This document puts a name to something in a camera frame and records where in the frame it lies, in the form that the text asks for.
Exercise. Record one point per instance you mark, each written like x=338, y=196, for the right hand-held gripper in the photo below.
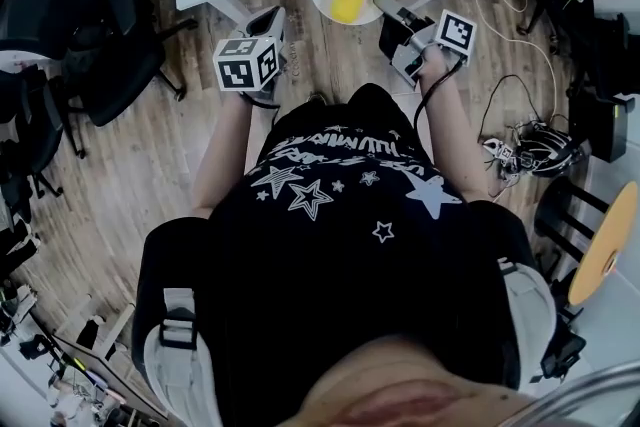
x=452, y=32

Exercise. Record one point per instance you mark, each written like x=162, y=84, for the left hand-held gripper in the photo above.
x=245, y=65

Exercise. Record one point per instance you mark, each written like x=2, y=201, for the person's right forearm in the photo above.
x=452, y=135

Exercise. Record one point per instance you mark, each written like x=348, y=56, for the person's left forearm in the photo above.
x=225, y=150

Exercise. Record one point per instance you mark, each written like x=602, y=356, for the black mesh office chair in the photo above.
x=75, y=25

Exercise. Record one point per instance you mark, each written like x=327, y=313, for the person's black star-print shirt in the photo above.
x=350, y=240

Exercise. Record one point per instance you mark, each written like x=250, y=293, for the black headset with markers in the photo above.
x=545, y=152

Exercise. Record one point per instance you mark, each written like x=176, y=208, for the black box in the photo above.
x=602, y=125

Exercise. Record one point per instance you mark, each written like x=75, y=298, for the black slatted stool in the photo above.
x=565, y=210

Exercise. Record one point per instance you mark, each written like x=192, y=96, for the orange round disc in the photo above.
x=607, y=245

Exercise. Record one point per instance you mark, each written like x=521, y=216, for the cluttered wooden desk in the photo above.
x=75, y=365

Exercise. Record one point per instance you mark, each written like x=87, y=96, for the curved grey metal bar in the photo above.
x=585, y=387

